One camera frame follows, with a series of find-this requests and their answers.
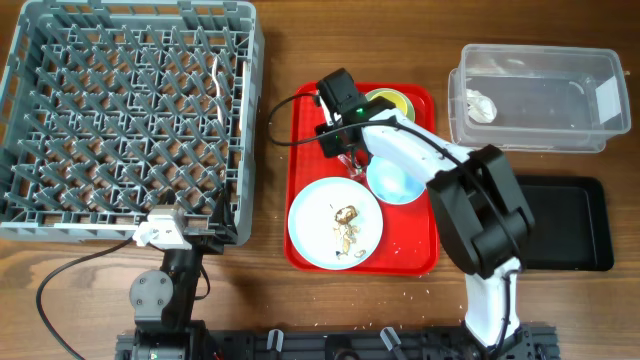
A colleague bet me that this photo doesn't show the red snack wrapper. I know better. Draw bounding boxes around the red snack wrapper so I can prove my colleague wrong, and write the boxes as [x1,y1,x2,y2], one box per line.
[338,152,366,182]

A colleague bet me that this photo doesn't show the yellow cup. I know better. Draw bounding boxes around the yellow cup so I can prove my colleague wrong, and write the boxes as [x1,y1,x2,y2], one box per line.
[372,90,409,115]

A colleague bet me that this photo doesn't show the green bowl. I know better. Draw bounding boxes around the green bowl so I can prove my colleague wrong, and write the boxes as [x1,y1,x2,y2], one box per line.
[365,88,415,122]

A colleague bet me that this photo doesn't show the white napkin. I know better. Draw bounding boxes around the white napkin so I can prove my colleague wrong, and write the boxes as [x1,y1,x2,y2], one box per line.
[466,89,497,124]

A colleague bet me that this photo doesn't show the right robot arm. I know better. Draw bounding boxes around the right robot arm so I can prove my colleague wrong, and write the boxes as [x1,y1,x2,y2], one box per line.
[315,68,535,359]

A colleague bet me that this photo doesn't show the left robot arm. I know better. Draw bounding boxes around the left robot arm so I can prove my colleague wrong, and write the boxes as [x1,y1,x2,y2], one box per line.
[118,203,226,360]

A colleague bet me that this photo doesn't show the pink utensil in rack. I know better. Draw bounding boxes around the pink utensil in rack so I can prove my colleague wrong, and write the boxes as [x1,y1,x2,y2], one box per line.
[211,55,227,125]

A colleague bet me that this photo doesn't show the grey dishwasher rack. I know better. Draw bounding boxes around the grey dishwasher rack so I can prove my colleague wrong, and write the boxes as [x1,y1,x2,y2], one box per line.
[1,1,265,246]

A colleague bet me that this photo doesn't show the small light blue bowl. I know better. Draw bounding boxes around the small light blue bowl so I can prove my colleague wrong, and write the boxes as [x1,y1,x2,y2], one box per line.
[366,157,426,205]

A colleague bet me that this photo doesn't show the food scraps on plate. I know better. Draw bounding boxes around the food scraps on plate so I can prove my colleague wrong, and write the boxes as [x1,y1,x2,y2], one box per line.
[332,205,366,260]

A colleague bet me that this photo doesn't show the large light blue plate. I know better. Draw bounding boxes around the large light blue plate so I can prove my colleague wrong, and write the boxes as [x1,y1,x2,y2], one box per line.
[287,177,384,271]

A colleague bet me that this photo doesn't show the red plastic tray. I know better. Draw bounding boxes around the red plastic tray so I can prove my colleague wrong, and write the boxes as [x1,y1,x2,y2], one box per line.
[283,82,440,276]

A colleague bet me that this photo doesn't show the clear plastic bin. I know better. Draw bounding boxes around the clear plastic bin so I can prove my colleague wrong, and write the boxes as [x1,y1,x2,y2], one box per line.
[448,44,632,153]

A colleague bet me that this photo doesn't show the black tray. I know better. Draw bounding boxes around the black tray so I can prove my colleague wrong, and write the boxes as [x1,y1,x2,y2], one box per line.
[517,175,615,272]

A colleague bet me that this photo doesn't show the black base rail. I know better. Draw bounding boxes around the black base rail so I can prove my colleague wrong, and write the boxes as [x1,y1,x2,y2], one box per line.
[114,325,559,360]

